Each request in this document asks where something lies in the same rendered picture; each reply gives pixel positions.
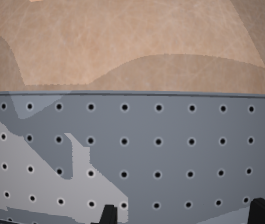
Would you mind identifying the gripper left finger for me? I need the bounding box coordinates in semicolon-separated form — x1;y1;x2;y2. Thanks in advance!
91;204;118;224

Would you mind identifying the grey flat base plate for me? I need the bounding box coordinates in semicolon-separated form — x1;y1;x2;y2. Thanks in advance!
0;90;265;224

